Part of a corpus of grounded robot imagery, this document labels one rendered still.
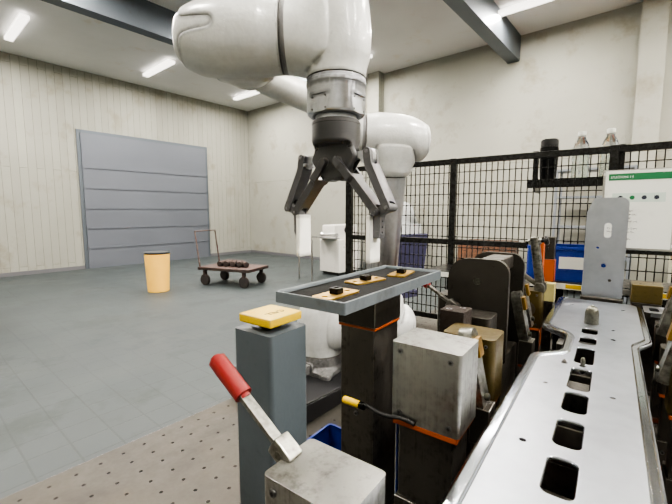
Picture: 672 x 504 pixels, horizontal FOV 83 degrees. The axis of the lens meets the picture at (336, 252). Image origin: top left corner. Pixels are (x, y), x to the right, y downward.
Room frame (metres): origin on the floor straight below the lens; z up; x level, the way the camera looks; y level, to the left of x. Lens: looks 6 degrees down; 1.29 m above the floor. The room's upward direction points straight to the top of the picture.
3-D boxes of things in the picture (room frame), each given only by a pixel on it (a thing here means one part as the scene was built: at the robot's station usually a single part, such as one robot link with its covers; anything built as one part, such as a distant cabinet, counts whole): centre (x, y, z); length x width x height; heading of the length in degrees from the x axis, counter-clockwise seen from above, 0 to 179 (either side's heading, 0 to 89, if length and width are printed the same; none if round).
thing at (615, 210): (1.28, -0.91, 1.17); 0.12 x 0.01 x 0.34; 54
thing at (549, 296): (1.21, -0.69, 0.88); 0.04 x 0.04 x 0.37; 54
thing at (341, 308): (0.71, -0.07, 1.16); 0.37 x 0.14 x 0.02; 144
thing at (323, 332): (1.27, 0.04, 0.92); 0.18 x 0.16 x 0.22; 89
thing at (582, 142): (1.65, -1.05, 1.53); 0.07 x 0.07 x 0.20
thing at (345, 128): (0.60, 0.00, 1.39); 0.08 x 0.07 x 0.09; 53
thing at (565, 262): (1.48, -0.93, 1.09); 0.30 x 0.17 x 0.13; 61
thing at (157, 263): (6.09, 2.90, 0.32); 0.39 x 0.39 x 0.64
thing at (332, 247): (7.87, -0.09, 0.51); 2.17 x 0.54 x 1.02; 140
